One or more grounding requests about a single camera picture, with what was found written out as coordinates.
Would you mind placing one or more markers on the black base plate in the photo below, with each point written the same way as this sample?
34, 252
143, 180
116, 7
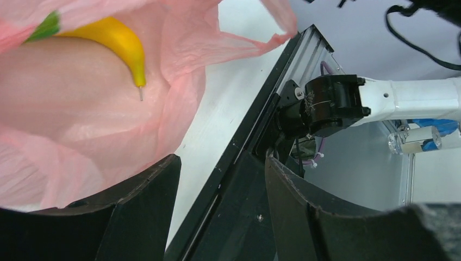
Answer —
230, 219

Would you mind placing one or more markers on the clear plastic bottle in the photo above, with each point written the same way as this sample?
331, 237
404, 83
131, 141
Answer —
408, 141

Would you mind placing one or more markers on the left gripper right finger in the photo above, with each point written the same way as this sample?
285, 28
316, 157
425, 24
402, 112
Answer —
311, 224

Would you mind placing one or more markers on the yellow fake banana bunch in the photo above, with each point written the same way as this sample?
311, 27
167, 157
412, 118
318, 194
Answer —
120, 39

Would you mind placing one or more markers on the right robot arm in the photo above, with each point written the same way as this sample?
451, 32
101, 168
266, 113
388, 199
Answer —
330, 103

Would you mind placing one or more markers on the pink plastic bag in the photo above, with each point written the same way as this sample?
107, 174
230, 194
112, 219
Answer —
73, 123

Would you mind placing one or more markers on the blue items under table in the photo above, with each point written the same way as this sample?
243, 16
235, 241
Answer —
446, 134

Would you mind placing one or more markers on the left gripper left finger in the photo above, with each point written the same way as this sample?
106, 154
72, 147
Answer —
128, 221

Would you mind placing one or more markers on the aluminium frame rail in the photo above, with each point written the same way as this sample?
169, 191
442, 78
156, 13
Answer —
304, 63

